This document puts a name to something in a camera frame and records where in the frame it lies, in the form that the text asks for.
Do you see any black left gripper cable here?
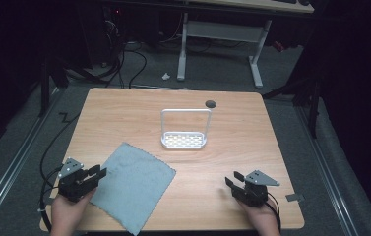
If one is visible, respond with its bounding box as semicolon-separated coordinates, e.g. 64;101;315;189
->
37;111;83;232

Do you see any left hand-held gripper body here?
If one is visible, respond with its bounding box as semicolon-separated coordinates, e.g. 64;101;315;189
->
57;157;99;203

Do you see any metal floor rail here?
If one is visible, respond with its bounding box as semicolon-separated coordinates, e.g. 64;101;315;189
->
0;87;63;230
295;106;362;236

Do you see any grey cloth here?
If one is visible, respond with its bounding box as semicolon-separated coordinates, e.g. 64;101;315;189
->
89;141;178;236

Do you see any white rack with handle frame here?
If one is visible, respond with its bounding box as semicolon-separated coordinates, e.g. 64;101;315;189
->
159;107;214;150

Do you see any small red object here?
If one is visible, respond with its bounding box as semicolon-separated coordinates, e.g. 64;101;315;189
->
272;40;286;53

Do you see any grey tape piece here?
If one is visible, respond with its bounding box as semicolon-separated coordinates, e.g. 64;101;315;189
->
284;193;306;204

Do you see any black metal stand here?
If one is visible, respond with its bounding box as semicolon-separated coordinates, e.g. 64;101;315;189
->
261;77;326;140
37;53;71;118

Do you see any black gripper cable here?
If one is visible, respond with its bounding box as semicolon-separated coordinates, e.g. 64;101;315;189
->
37;111;83;232
266;191;282;234

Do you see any person's right hand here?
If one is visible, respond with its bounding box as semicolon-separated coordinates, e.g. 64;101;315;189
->
236;197;281;236

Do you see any person's left hand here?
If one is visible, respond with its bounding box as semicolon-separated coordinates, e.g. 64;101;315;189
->
50;187;97;236

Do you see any bundle of black floor cables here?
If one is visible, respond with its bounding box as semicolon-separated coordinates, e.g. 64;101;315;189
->
102;13;149;89

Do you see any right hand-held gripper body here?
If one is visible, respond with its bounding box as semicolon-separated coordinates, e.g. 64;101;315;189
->
235;169;281;208

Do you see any white-framed wooden desk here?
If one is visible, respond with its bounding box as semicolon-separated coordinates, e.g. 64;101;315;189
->
175;0;316;90

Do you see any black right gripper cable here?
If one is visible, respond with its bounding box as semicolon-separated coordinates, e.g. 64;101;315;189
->
266;191;282;234

